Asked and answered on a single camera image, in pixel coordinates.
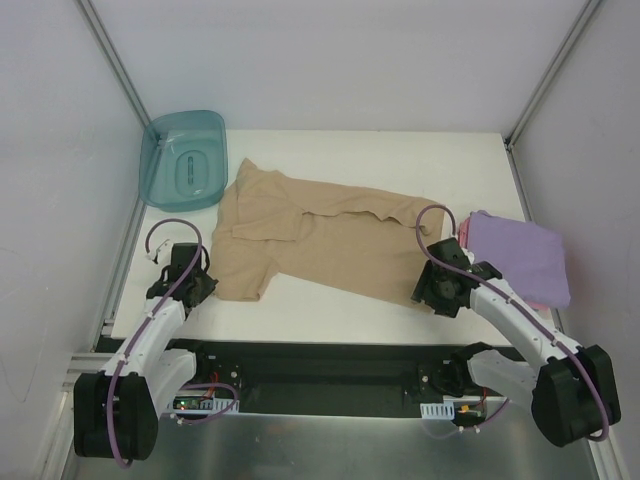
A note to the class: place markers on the aluminium frame post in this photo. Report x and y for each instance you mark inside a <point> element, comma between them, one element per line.
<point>585,17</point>
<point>108,49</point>

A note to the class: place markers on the left aluminium frame post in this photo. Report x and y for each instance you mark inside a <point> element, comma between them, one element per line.
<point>108,49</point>

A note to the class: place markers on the right aluminium frame post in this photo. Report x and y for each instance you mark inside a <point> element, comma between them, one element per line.
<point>585,17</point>

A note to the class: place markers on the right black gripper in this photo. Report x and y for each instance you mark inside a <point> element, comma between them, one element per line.
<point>426,286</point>

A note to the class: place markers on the purple folded t shirt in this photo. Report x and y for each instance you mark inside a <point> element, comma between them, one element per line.
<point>531,258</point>

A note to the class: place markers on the beige t shirt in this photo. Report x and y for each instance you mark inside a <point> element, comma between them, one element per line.
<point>360,240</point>

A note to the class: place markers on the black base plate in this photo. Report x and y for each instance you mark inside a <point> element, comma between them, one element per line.
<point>350,380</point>

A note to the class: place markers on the white cable duct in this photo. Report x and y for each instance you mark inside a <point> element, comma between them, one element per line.
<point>199,405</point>
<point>444,410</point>

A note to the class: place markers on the teal plastic basin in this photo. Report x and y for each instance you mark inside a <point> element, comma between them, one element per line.
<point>183,161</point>

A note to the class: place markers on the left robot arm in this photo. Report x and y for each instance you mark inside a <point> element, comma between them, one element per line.
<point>117,408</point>

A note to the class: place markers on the right white cable duct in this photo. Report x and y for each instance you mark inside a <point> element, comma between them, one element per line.
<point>444,410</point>

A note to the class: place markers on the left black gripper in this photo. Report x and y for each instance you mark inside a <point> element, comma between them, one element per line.
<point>201,285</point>

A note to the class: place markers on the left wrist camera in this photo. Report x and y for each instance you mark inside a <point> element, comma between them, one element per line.
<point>159,253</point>

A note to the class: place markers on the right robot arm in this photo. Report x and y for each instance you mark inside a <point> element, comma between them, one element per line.
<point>569,389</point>

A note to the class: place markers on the left white cable duct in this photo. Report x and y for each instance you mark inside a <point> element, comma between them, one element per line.
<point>199,405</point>

